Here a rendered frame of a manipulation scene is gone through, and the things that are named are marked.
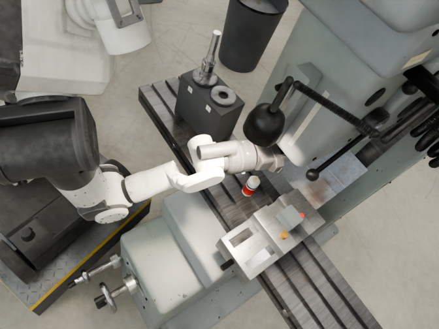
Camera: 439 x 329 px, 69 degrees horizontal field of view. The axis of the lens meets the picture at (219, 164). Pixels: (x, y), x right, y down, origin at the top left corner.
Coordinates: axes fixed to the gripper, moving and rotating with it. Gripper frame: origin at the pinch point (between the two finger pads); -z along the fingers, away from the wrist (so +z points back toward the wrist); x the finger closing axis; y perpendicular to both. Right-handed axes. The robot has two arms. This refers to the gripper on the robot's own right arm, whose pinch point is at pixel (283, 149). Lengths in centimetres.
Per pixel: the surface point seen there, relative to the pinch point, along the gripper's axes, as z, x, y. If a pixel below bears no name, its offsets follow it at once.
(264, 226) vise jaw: 4.5, -14.8, 19.2
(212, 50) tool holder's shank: 8.6, 38.8, -1.9
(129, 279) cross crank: 43, -10, 57
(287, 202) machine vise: -6.5, -8.8, 19.1
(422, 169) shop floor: -218, 27, 122
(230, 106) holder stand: 2.7, 26.4, 11.6
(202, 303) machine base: 9, -22, 103
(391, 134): 7.6, -20.7, -35.6
